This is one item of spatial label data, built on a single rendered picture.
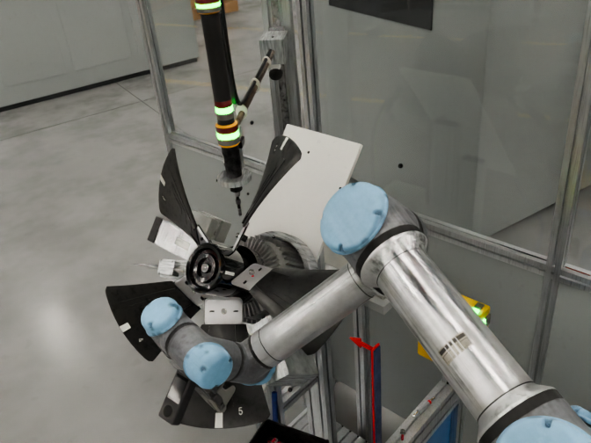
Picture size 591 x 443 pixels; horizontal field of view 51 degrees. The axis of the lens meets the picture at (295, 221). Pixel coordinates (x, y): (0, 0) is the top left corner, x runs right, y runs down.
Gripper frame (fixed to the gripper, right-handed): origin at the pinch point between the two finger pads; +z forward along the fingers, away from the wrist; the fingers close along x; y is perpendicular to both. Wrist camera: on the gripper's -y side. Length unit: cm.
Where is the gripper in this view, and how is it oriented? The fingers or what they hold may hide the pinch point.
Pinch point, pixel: (218, 410)
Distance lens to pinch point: 143.0
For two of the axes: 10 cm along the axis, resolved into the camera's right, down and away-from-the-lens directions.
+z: 2.7, 6.8, 6.8
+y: 6.1, -6.7, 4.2
